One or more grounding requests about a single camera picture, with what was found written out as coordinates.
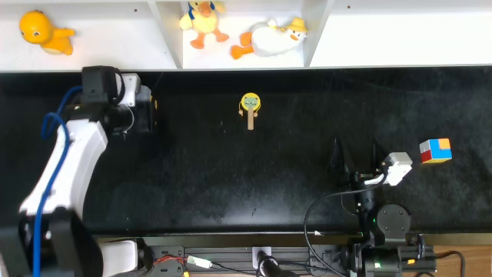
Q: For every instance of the yellow rattle drum toy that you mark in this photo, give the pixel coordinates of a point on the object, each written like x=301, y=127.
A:
x=250, y=104

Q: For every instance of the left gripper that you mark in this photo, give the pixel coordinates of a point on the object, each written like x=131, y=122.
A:
x=145, y=115

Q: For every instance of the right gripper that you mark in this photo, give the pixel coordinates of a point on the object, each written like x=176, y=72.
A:
x=355, y=177

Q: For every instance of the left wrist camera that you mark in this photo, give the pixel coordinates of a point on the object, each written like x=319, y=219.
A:
x=130, y=88

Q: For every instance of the yellow rubber duck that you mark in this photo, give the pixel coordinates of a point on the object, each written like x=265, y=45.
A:
x=38, y=31

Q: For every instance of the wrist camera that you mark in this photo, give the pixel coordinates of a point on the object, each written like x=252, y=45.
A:
x=130, y=88
x=397, y=167

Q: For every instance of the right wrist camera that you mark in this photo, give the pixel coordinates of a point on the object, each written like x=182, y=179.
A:
x=397, y=167

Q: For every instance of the white plush duck yellow hat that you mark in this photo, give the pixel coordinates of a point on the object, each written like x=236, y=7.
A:
x=273, y=40

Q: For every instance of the mounting rail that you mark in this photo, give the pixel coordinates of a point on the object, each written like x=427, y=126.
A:
x=230, y=255

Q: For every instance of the many-coloured puzzle cube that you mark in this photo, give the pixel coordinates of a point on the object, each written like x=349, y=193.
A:
x=436, y=151

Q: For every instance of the white shelf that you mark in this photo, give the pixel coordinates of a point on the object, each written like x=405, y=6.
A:
x=384, y=38

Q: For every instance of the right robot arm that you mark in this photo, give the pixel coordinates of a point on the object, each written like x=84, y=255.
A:
x=394, y=223

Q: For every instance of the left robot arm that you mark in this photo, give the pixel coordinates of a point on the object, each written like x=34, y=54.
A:
x=77, y=161

